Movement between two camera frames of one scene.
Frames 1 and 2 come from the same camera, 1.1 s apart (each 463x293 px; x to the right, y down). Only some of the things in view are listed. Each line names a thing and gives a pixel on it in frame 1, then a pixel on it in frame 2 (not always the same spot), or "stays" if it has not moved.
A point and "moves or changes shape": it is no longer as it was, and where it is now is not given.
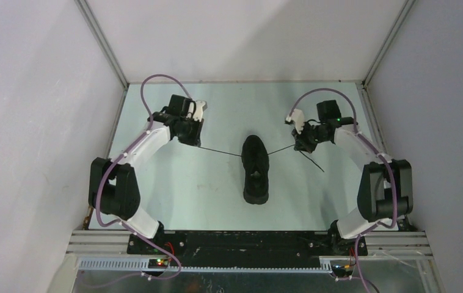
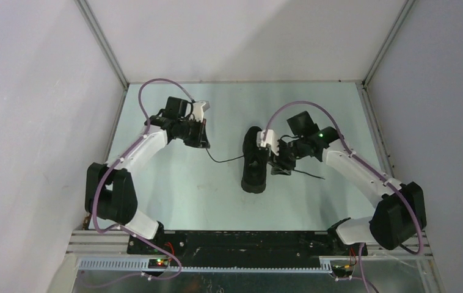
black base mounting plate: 251,249 stays
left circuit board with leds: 157,263 stays
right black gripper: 302,144 to 281,165
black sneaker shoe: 255,162 moves or changes shape
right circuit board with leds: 340,271 stays
